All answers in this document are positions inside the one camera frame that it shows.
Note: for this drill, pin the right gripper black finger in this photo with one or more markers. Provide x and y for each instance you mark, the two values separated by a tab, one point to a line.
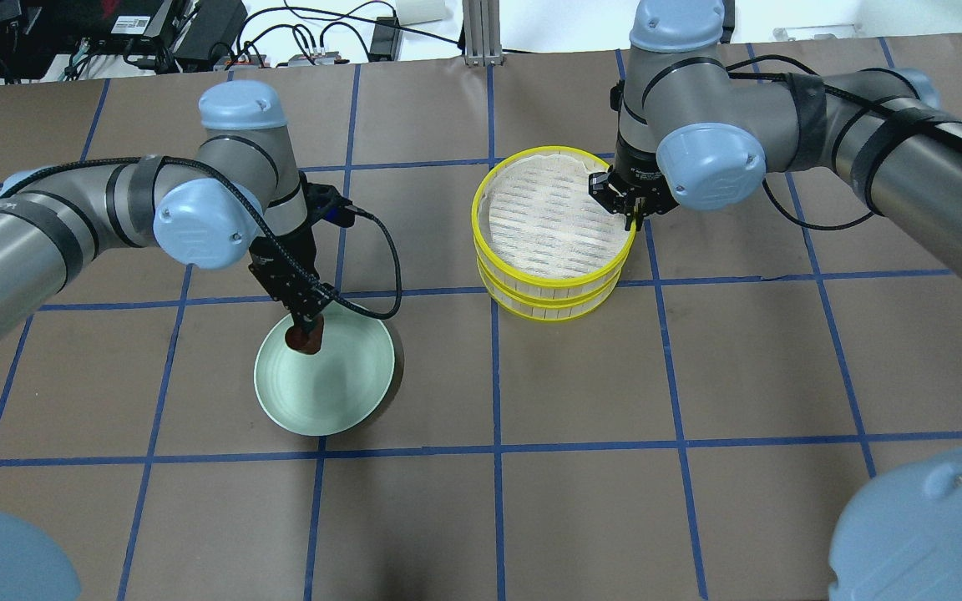
634	221

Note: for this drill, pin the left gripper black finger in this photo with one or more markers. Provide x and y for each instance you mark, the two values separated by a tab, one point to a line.
307	330

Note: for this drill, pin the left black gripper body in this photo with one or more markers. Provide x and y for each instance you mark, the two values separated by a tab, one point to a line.
283	269

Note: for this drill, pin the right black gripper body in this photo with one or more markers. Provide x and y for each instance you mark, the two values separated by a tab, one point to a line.
641	174

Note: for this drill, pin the brown bun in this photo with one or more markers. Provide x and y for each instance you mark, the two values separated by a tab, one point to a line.
308	350

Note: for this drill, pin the yellow steamer layer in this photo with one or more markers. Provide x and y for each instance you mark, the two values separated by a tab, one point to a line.
540	309
534	221

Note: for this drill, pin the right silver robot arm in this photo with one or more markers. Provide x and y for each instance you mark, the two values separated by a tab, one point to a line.
695	133

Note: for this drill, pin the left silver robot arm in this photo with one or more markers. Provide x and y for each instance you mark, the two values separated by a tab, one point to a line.
242	195

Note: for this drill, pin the green round plate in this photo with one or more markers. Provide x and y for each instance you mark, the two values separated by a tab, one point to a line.
354	375

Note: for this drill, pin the black power adapter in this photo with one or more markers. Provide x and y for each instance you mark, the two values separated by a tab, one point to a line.
209	35

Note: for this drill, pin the black laptop red logo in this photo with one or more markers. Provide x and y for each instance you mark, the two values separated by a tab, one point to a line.
33	34

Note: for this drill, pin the aluminium frame post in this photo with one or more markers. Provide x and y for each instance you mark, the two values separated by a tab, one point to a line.
481	29

